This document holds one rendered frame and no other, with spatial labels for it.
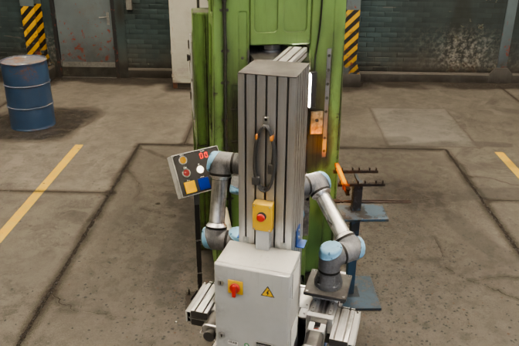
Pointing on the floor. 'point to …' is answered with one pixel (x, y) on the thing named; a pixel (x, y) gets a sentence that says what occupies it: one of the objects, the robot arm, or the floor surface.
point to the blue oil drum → (28, 93)
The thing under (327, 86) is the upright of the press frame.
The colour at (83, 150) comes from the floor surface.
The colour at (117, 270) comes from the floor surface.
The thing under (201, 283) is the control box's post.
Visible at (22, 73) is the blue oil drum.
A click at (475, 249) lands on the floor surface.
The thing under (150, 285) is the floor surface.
